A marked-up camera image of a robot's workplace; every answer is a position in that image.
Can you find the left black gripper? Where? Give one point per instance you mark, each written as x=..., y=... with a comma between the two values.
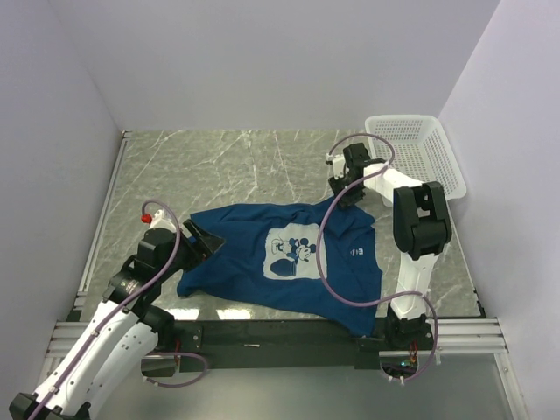
x=212, y=241

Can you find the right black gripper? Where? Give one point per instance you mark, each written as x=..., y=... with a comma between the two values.
x=346, y=201

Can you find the blue printed t shirt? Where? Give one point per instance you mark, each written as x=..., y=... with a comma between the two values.
x=288, y=257

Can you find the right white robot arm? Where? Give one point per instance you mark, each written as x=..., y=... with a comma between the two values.
x=421, y=230

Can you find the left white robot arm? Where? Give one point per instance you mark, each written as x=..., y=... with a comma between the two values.
x=125, y=327

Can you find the white plastic laundry basket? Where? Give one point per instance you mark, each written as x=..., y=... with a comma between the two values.
x=422, y=150

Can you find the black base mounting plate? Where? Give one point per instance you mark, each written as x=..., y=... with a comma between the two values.
x=297, y=343

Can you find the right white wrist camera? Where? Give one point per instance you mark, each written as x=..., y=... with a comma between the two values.
x=338, y=164

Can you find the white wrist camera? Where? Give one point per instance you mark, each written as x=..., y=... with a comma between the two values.
x=338, y=164
x=160, y=219

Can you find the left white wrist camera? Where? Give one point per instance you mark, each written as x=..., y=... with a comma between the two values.
x=160, y=219

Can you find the aluminium frame rail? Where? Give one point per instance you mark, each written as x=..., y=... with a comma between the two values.
x=65, y=332

